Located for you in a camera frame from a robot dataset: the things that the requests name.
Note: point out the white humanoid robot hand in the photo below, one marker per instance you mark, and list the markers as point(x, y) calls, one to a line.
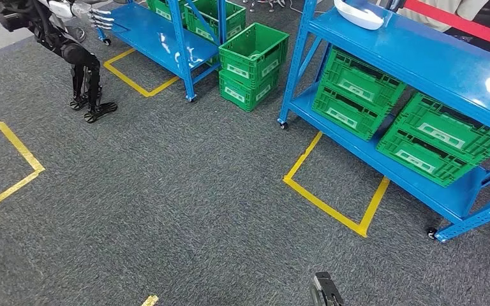
point(99, 19)

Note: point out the silver humanoid robot arm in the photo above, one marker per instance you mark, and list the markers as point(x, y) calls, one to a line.
point(65, 8)

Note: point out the blue metal shelf rack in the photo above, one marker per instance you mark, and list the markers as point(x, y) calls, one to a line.
point(156, 38)
point(418, 59)

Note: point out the white plastic car part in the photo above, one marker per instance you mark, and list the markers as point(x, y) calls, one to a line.
point(359, 19)

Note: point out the green plastic crate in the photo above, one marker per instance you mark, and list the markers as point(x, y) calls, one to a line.
point(236, 21)
point(355, 86)
point(245, 67)
point(414, 162)
point(439, 133)
point(240, 97)
point(342, 116)
point(160, 12)

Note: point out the black humanoid robot torso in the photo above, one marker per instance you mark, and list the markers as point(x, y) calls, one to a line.
point(12, 17)

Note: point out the yellow floor tape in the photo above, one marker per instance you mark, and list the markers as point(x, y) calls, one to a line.
point(150, 300)
point(21, 150)

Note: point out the chrome chair base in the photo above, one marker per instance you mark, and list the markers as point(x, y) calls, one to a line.
point(264, 4)

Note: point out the person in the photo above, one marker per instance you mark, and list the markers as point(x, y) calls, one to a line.
point(448, 8)

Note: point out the red barrier tape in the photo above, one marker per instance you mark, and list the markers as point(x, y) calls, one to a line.
point(460, 23)

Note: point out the black barrier post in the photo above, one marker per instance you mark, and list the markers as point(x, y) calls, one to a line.
point(393, 4)

